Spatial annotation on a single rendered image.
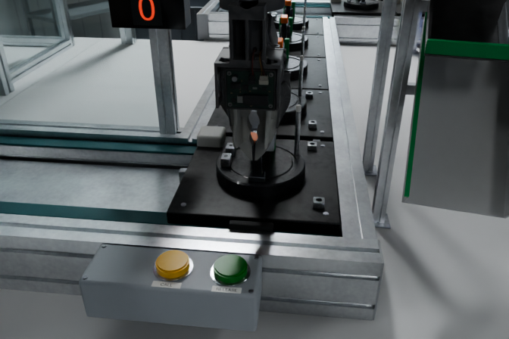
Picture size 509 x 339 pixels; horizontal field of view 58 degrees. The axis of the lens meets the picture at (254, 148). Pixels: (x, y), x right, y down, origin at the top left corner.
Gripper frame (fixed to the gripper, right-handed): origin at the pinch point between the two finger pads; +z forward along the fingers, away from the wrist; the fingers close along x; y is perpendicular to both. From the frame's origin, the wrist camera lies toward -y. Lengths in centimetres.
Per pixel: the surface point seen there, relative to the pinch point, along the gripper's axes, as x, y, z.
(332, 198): 11.1, -2.9, 9.2
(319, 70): 10, -60, 9
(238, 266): -0.6, 12.7, 9.0
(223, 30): -26, -126, 16
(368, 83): 26, -82, 20
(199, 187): -8.7, -3.8, 9.2
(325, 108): 10.9, -35.7, 9.1
